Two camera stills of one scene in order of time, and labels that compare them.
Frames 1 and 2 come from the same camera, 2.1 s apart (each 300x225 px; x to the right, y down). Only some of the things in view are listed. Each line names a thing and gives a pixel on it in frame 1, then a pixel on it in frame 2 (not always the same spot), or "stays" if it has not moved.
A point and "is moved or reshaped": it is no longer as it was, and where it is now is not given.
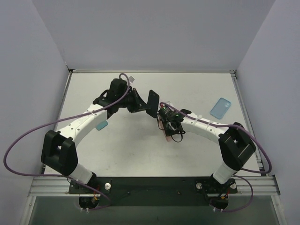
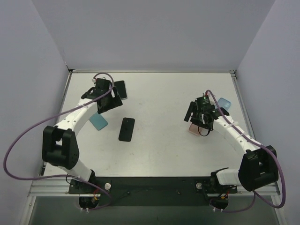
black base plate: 153,191 stays
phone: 161,126 is moved or reshaped
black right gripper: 161,113 → 201,120
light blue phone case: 220,108 stays
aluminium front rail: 59,186 stays
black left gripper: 135,101 → 112,101
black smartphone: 153,101 → 126,129
